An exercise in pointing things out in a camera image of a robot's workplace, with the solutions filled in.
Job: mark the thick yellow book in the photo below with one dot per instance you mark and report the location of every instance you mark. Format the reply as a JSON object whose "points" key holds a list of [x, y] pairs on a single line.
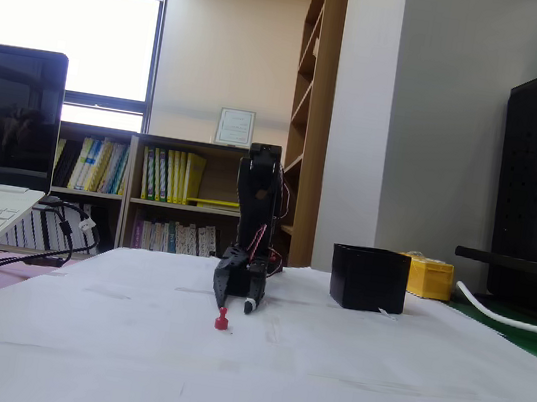
{"points": [[194, 177]]}

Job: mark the small red object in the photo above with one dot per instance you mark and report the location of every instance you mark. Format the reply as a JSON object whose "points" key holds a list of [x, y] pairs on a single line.
{"points": [[221, 324]]}

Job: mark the black square container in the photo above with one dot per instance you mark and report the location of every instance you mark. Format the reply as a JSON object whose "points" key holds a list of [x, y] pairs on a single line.
{"points": [[367, 281]]}

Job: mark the white paper table cover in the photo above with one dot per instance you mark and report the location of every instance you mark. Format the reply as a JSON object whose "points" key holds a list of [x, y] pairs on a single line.
{"points": [[271, 388]]}

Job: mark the brown low bookshelf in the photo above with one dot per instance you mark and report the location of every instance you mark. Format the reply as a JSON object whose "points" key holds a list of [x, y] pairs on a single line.
{"points": [[221, 179], [97, 198]]}

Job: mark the black book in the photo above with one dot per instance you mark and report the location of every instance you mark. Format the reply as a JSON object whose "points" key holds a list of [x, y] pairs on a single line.
{"points": [[69, 163]]}

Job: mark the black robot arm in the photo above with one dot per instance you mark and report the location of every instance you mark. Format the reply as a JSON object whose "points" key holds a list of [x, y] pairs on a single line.
{"points": [[257, 194]]}

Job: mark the framed white certificate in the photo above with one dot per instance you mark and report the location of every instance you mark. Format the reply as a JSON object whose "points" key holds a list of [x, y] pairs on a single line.
{"points": [[235, 128]]}

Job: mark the white laptop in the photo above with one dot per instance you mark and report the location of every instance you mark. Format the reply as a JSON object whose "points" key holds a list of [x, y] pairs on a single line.
{"points": [[7, 121]]}

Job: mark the yellow cardboard box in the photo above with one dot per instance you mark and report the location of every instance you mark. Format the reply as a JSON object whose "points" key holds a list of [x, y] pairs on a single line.
{"points": [[426, 280]]}

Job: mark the brown tall bookshelf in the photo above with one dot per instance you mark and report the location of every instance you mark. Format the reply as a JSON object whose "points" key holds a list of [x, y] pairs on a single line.
{"points": [[319, 117]]}

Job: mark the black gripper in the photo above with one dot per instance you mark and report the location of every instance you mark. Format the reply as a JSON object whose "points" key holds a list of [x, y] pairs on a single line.
{"points": [[236, 279]]}

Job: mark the window with dark frame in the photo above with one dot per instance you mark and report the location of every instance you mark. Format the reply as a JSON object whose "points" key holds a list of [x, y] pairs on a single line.
{"points": [[66, 34]]}

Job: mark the flat-lying yellow book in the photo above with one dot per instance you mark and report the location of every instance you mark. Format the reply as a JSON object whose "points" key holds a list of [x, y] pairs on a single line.
{"points": [[212, 203]]}

